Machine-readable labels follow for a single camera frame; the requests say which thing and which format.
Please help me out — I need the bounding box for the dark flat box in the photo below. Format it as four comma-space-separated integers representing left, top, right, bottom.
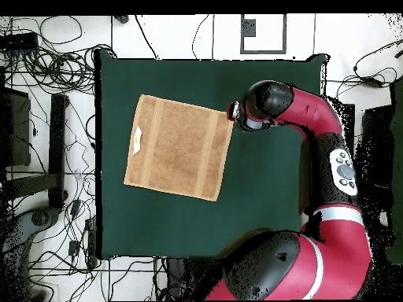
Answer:
0, 87, 31, 167
357, 105, 394, 202

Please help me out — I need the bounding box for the thin black cable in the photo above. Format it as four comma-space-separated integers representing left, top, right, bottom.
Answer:
191, 14, 211, 60
134, 14, 158, 60

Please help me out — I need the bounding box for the black cable tangle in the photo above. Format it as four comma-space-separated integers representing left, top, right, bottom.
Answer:
2, 43, 118, 95

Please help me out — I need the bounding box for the black adapter with cable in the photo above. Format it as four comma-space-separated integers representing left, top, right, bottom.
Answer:
352, 39, 403, 89

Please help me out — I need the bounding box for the tan terry towel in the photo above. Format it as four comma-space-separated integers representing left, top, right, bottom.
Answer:
123, 94, 235, 203

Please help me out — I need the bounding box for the black power strip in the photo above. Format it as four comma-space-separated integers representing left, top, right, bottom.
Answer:
84, 216, 99, 268

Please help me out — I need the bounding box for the dark green table cloth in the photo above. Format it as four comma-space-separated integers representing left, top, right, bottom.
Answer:
94, 48, 330, 260

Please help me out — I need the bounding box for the black box with cables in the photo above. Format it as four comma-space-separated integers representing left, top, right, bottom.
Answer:
0, 31, 39, 51

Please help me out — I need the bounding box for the dark green draped cloth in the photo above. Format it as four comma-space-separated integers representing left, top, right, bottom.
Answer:
385, 76, 403, 265

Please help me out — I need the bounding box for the dark chair base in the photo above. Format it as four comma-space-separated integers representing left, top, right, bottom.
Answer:
0, 205, 61, 301

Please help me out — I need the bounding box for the grey square floor frame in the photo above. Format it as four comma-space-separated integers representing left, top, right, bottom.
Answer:
239, 13, 288, 55

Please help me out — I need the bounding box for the small dark grey square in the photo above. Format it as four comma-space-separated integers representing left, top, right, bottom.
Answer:
242, 18, 257, 38

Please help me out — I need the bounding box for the black stand foot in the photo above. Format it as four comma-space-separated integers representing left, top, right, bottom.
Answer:
341, 103, 357, 149
6, 93, 69, 210

